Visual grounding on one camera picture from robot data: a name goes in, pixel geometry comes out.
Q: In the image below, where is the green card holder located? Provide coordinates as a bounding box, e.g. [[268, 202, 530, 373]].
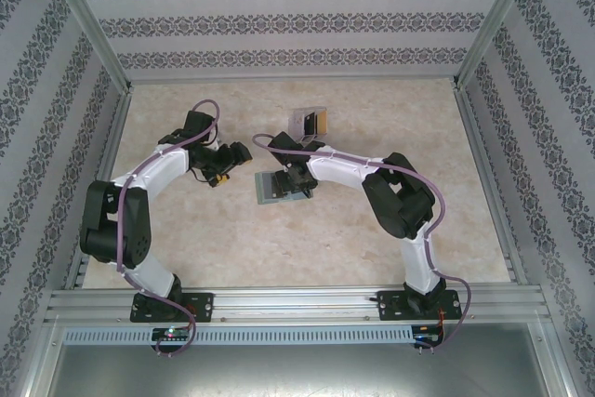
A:
[[254, 169, 318, 205]]

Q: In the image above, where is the grey metal sheet panel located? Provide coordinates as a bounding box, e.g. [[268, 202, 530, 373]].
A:
[[27, 322, 571, 397]]

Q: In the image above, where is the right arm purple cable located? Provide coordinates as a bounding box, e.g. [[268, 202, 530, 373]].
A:
[[252, 133, 475, 352]]

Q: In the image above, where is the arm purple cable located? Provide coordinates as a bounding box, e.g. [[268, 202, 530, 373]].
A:
[[116, 99, 220, 359], [252, 133, 475, 352]]

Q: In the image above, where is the aluminium side rail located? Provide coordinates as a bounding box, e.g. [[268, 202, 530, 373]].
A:
[[454, 87, 529, 286], [64, 87, 134, 289]]

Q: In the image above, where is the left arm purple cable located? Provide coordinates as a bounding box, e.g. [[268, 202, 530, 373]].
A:
[[116, 99, 220, 359]]

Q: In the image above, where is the aluminium mounting rail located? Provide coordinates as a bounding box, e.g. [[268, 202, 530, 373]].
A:
[[44, 285, 546, 324]]

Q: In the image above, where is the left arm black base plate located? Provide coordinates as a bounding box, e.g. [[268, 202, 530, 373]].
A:
[[129, 292, 215, 324]]

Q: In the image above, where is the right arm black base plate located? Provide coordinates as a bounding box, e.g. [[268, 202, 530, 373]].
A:
[[377, 289, 464, 322]]

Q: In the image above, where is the slotted grey cable duct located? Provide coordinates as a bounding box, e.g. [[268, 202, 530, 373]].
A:
[[62, 325, 416, 345]]

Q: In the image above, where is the aluminium frame post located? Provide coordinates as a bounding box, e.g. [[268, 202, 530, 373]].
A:
[[40, 0, 134, 94], [453, 0, 545, 91]]

